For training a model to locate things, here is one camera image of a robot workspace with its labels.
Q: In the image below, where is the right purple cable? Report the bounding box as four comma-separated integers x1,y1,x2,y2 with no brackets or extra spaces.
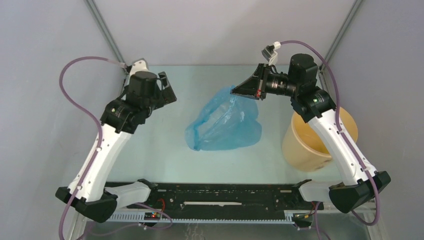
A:
279,40,382,227

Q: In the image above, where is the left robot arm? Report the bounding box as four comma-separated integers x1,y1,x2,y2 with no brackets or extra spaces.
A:
55,70,177,223

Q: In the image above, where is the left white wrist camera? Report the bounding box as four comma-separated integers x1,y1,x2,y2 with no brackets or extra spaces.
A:
126,58,150,80

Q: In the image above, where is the left corner frame post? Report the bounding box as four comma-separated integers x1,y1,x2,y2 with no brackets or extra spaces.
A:
83,0,126,63

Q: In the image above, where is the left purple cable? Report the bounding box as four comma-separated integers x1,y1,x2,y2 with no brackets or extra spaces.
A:
58,56,128,240

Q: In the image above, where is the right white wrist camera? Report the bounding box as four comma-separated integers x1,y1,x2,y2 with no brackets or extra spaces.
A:
261,41,281,66

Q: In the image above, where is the blue plastic trash bag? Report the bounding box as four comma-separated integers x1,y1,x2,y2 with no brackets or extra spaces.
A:
184,85,262,151

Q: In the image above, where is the purple cable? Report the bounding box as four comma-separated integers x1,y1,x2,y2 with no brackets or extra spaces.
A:
279,40,382,227
58,56,128,240

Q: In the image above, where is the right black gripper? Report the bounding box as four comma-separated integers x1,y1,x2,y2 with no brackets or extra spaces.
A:
231,63,300,101

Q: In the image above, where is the beige plastic trash bin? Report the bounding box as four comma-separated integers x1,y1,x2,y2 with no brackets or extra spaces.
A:
282,112,362,174

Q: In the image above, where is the small electronics board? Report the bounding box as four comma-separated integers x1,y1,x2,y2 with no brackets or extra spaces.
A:
143,212,162,221

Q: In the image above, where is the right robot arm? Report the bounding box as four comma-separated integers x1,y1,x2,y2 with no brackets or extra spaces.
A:
230,53,391,214

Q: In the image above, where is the corner frame post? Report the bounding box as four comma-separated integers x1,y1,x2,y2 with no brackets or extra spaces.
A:
324,0,365,63
83,0,126,63

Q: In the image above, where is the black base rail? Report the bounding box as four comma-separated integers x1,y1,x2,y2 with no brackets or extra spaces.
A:
105,181,319,224

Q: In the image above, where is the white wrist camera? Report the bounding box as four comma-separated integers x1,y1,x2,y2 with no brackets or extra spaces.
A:
126,58,150,80
261,41,281,66

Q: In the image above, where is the right corner frame post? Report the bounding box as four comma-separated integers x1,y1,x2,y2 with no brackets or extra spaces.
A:
324,0,365,63

